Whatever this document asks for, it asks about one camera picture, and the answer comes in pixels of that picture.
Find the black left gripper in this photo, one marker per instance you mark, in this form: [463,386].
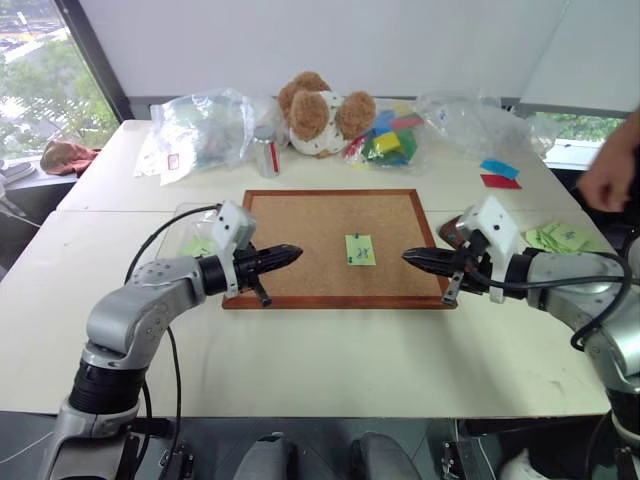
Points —
[248,268]

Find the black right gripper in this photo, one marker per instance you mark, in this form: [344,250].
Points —
[470,274]

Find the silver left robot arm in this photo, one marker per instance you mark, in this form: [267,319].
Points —
[145,295]

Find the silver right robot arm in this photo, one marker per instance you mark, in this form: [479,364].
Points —
[595,300]

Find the person's bare forearm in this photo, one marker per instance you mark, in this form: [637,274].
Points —
[625,132]

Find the wood-framed cork board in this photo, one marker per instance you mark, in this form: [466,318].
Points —
[310,235]

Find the light green paper note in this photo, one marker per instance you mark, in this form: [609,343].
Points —
[361,250]

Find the person's bare hand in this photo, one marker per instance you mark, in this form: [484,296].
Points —
[607,186]

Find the dark brown flat object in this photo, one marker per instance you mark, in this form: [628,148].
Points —
[450,231]

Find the red card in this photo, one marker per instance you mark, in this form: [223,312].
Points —
[500,182]

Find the silver metal can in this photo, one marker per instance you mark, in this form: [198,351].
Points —
[266,152]

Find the blue card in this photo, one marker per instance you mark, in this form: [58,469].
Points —
[499,167]

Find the bag of coloured blocks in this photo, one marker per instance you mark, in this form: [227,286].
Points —
[387,142]

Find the pile of green notes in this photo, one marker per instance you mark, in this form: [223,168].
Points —
[557,236]

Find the crumpled clear plastic bag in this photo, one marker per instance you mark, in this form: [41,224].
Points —
[480,127]

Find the brown and white plush toy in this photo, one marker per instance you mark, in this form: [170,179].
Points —
[320,117]

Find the large clear plastic bag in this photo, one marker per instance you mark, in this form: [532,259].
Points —
[210,130]

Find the white labelled flat pouch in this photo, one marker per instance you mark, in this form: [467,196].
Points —
[155,161]

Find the dark grey rounded shape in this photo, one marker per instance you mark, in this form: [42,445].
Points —
[265,457]
[385,457]

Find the reddish brown cloth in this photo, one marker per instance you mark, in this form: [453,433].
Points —
[65,157]

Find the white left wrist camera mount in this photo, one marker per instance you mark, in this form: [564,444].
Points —
[233,226]

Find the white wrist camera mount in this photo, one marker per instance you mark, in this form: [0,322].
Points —
[233,226]
[495,227]

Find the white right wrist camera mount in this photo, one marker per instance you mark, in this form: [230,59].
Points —
[495,227]

